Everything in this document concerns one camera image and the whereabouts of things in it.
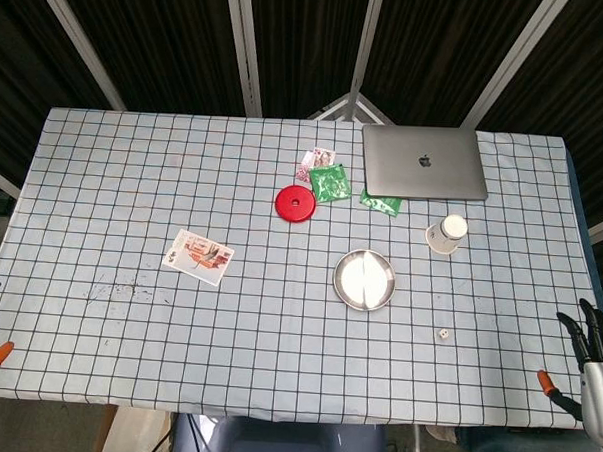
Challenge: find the pink patterned packet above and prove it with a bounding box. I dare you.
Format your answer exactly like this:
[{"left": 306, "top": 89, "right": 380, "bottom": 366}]
[{"left": 294, "top": 150, "right": 319, "bottom": 183}]

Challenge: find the red round plastic disc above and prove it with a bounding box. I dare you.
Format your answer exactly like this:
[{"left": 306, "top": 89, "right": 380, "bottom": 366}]
[{"left": 274, "top": 183, "right": 318, "bottom": 224}]

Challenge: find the illustrated postcard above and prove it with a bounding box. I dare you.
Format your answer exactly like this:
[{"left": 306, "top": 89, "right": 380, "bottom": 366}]
[{"left": 161, "top": 227, "right": 236, "bottom": 287}]

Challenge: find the grey closed laptop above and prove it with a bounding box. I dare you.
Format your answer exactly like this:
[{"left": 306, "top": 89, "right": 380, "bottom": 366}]
[{"left": 358, "top": 123, "right": 492, "bottom": 203}]

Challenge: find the brown cardboard box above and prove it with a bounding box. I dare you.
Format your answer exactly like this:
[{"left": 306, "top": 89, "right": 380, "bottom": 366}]
[{"left": 93, "top": 406, "right": 175, "bottom": 452}]

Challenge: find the white triangular frame brace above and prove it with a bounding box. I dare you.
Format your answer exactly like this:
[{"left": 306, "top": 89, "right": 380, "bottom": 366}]
[{"left": 305, "top": 89, "right": 396, "bottom": 126}]

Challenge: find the blue checkered tablecloth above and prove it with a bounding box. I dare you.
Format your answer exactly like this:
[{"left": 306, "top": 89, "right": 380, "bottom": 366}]
[{"left": 0, "top": 103, "right": 603, "bottom": 434}]

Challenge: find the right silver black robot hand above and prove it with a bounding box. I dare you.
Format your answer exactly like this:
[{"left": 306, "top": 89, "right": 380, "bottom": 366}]
[{"left": 533, "top": 295, "right": 603, "bottom": 449}]

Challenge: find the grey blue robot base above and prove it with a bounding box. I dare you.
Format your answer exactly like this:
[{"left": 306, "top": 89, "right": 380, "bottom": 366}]
[{"left": 170, "top": 413, "right": 389, "bottom": 452}]

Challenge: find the green foil packet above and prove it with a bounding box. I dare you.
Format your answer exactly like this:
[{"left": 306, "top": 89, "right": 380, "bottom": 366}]
[
  {"left": 307, "top": 161, "right": 354, "bottom": 205},
  {"left": 358, "top": 188, "right": 404, "bottom": 218}
]

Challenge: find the silver metal plate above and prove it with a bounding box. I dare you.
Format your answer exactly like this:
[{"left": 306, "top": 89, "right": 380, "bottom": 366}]
[{"left": 331, "top": 246, "right": 399, "bottom": 314}]

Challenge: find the white frame post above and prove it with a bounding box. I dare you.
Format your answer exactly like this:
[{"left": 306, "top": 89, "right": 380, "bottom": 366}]
[
  {"left": 345, "top": 0, "right": 387, "bottom": 123},
  {"left": 219, "top": 0, "right": 268, "bottom": 118},
  {"left": 24, "top": 0, "right": 132, "bottom": 112},
  {"left": 460, "top": 0, "right": 563, "bottom": 134}
]

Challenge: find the white paper cup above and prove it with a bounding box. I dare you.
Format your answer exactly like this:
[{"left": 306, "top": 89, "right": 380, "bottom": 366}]
[{"left": 423, "top": 212, "right": 470, "bottom": 256}]

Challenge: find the queen playing card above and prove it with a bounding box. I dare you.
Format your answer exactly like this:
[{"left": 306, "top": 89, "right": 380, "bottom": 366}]
[{"left": 311, "top": 146, "right": 338, "bottom": 169}]

